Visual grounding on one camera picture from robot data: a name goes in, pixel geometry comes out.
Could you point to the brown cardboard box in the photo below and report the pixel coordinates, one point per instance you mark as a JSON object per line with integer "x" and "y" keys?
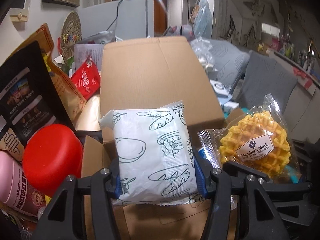
{"x": 149, "y": 73}

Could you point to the round woven decorative plate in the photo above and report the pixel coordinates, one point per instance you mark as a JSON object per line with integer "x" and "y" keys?
{"x": 70, "y": 35}

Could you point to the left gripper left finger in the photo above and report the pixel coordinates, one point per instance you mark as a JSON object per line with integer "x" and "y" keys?
{"x": 64, "y": 217}

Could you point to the grey sofa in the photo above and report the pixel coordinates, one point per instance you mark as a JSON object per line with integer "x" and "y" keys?
{"x": 221, "y": 61}

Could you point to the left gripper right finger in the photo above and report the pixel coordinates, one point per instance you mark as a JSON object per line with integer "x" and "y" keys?
{"x": 257, "y": 217}

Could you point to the grey cushioned chair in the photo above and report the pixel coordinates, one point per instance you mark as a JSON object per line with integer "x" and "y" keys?
{"x": 265, "y": 75}

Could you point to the yellow waffle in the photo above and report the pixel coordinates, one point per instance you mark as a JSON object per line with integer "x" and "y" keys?
{"x": 258, "y": 140}

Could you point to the orange brown paper bag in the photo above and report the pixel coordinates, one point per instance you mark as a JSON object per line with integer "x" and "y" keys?
{"x": 71, "y": 98}

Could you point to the small red snack bag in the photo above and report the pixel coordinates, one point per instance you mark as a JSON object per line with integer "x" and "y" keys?
{"x": 87, "y": 78}

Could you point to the white bread print packet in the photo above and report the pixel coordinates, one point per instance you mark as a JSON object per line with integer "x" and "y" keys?
{"x": 155, "y": 155}

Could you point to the red round lid container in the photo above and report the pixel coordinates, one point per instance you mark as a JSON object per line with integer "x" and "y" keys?
{"x": 53, "y": 153}

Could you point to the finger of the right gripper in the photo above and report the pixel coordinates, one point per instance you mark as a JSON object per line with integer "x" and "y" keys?
{"x": 235, "y": 169}

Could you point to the pink lid canister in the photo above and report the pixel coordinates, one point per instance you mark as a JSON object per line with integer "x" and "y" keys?
{"x": 15, "y": 191}

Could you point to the black printed snack bag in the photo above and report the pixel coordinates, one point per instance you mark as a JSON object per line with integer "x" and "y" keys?
{"x": 29, "y": 100}

